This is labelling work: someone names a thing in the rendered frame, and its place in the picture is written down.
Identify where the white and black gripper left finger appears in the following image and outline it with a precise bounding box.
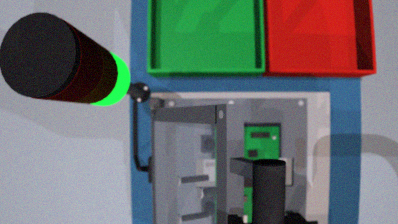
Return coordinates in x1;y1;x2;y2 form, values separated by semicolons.
228;214;244;224

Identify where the green circuit board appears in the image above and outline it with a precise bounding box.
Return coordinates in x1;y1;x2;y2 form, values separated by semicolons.
244;127;279;223

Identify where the green bin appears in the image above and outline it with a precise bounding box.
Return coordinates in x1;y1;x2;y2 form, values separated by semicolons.
147;0;265;77

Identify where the red bin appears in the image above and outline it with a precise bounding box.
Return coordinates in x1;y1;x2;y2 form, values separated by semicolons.
262;0;376;78

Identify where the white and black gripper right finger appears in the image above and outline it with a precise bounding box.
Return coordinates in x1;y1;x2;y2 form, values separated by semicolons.
285;212;309;224

